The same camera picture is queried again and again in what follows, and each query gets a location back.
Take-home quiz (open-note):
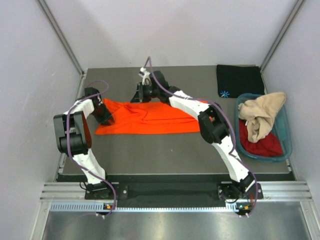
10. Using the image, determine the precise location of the orange t shirt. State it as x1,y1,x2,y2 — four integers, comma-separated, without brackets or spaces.
95,98,200,136

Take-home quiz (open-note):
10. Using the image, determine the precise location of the beige t shirt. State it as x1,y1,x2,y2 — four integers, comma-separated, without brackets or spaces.
238,92,287,143

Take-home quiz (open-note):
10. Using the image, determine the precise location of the folded black t shirt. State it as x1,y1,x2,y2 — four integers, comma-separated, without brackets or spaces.
216,64,265,99

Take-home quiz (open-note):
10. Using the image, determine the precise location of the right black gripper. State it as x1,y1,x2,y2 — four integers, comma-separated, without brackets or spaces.
130,83,160,105

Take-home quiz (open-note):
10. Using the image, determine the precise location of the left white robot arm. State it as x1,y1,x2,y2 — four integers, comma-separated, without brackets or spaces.
53,87,116,200

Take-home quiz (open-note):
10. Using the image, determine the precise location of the red t shirt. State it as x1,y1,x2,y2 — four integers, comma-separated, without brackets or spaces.
239,120,283,157

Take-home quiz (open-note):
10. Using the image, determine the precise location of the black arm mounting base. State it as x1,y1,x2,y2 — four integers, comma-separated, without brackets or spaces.
56,173,296,208

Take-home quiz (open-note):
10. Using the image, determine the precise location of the teal plastic laundry basket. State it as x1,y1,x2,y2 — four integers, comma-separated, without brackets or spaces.
235,93,293,163

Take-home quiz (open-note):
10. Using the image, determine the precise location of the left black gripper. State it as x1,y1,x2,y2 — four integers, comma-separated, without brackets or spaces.
91,102,114,126

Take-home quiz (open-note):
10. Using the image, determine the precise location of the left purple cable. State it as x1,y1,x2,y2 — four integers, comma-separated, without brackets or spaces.
48,79,118,233

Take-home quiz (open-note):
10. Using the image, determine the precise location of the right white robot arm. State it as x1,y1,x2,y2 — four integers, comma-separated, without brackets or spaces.
131,67,259,198

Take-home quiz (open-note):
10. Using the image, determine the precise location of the slotted grey cable duct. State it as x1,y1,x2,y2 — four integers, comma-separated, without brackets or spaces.
49,202,250,213

